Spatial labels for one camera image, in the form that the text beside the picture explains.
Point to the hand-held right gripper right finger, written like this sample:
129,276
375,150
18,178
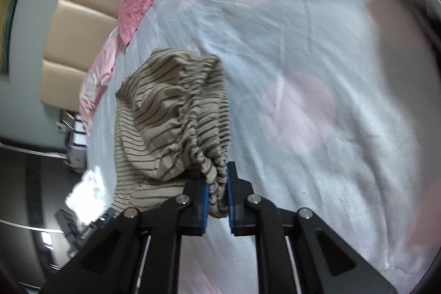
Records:
230,194

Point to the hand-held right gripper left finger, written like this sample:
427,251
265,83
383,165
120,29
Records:
205,197

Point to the brown striped pants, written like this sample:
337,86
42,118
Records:
172,115

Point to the white garment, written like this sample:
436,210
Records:
89,190

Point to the black sliding wardrobe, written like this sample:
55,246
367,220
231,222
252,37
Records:
31,194

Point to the white nightstand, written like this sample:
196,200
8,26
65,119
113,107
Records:
75,142

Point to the bed with pale sheet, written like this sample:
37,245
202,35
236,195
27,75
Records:
310,90

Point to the light pink pillow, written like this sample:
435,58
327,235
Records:
100,73

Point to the beige padded headboard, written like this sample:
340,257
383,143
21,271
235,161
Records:
79,22

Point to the framed wall painting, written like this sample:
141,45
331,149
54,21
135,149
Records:
8,22

